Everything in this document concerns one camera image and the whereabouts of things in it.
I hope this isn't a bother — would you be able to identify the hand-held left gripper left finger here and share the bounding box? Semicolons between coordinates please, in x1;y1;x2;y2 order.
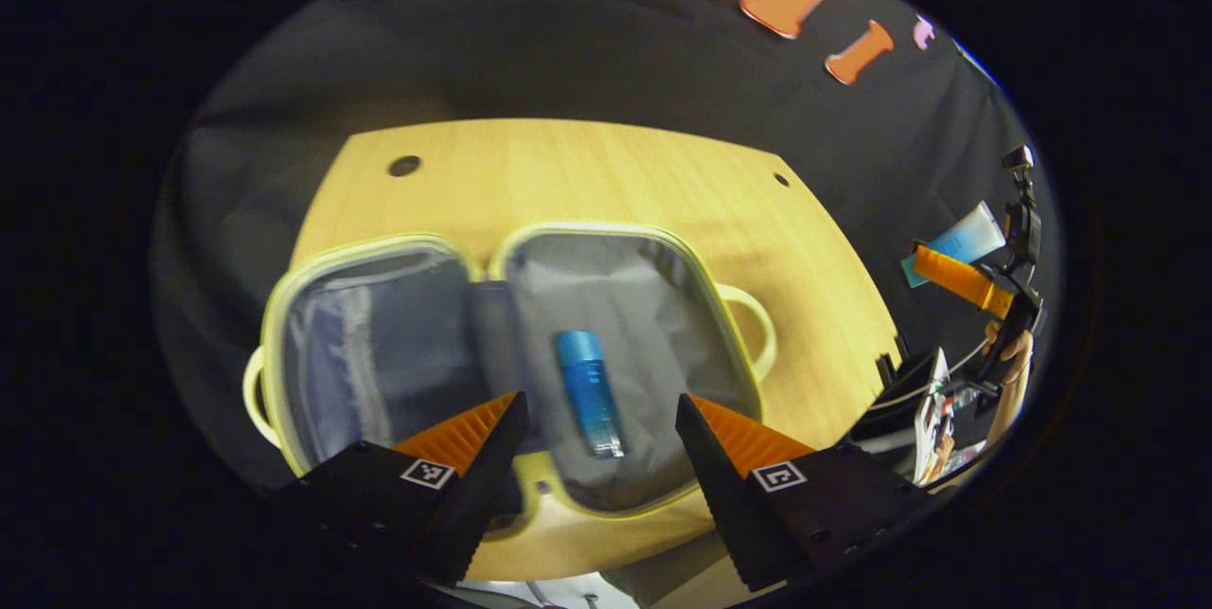
268;391;531;586

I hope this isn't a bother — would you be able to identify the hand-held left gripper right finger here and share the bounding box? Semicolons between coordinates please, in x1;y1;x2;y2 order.
675;393;934;591

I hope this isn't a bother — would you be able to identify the white tube with teal cap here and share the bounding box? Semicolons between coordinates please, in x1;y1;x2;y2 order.
900;201;1007;290

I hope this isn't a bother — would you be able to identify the blue cosmetic tube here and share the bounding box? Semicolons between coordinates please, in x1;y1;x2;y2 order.
554;330;626;460

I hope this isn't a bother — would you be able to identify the pale yellow suitcase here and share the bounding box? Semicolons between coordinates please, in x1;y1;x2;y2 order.
241;223;779;534

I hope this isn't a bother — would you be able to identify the black equipment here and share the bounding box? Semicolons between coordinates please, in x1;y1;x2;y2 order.
850;349;934;458

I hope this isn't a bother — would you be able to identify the colourful printed booklet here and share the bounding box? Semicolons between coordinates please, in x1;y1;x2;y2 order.
914;349;988;487

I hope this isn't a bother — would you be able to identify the black backdrop cloth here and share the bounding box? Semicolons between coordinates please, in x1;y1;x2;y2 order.
151;0;1052;496

